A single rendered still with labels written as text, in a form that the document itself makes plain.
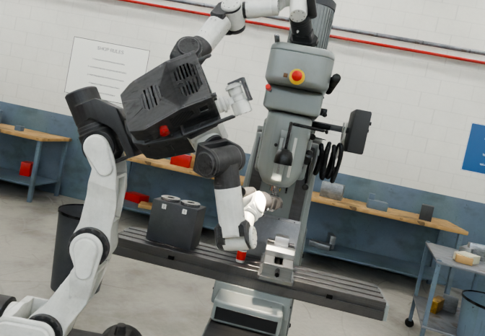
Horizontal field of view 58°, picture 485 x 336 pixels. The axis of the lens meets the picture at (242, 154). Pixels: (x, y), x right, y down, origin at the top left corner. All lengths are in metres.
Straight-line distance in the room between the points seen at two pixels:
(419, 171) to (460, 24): 2.03
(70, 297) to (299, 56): 1.21
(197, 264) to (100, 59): 5.25
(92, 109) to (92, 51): 5.42
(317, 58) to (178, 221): 0.92
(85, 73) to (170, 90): 5.58
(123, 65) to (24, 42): 1.61
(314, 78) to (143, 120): 0.69
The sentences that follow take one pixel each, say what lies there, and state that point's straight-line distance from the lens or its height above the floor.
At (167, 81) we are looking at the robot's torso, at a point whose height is 1.62.
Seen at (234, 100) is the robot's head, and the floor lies 1.61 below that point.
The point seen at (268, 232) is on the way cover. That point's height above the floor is 1.02.
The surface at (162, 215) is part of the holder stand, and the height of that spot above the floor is 1.07.
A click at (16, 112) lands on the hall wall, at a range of 7.45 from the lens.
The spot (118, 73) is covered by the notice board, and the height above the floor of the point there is 1.95.
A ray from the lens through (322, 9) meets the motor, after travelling 2.18.
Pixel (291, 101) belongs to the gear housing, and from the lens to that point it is 1.81.
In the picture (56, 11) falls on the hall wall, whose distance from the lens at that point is 7.35.
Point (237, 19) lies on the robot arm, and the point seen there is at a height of 1.94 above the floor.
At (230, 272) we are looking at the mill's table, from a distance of 1.92.
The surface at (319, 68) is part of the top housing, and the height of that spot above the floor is 1.81.
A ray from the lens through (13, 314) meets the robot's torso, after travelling 1.78.
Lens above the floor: 1.52
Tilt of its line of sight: 3 degrees down
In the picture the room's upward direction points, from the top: 12 degrees clockwise
